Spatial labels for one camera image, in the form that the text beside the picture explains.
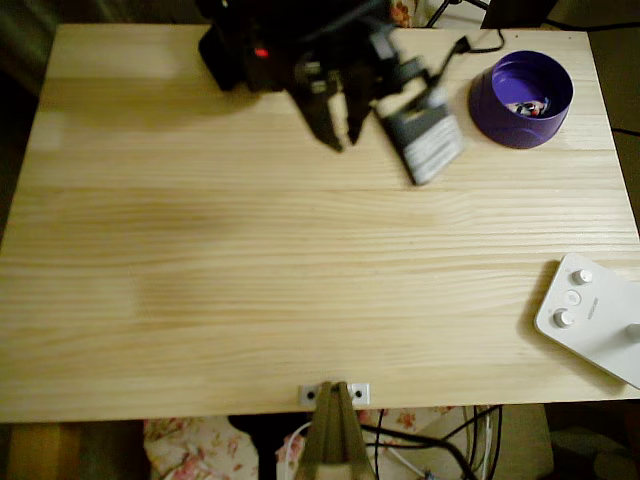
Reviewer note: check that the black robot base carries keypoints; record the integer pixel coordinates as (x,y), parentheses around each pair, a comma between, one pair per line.
(225,65)

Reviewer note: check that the black tripod stand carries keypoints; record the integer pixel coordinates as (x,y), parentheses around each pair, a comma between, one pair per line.
(438,12)

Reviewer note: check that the black camera box white label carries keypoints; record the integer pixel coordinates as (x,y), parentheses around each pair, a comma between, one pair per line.
(425,140)

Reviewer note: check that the white lamp base with knobs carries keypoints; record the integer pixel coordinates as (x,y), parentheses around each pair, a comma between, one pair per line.
(600,325)

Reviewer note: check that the floral cloth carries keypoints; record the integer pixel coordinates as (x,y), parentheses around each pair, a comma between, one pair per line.
(402,10)
(190,450)

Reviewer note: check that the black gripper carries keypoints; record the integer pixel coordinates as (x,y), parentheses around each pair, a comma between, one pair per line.
(320,102)

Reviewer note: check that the purple bowl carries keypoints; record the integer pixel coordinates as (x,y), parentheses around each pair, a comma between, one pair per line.
(500,130)

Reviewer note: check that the candy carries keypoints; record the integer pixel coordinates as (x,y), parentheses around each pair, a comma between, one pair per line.
(527,107)

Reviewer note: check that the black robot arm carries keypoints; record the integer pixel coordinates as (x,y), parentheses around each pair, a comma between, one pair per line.
(300,15)

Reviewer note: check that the white metal bracket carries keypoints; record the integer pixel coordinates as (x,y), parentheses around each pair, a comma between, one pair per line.
(305,395)

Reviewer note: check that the dark furniture piece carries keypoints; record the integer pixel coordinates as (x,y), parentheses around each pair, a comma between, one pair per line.
(520,10)

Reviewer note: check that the grey curtain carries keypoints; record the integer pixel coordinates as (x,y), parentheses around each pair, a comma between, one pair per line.
(25,30)

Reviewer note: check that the olive camera stand post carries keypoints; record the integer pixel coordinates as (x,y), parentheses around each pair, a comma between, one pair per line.
(330,430)

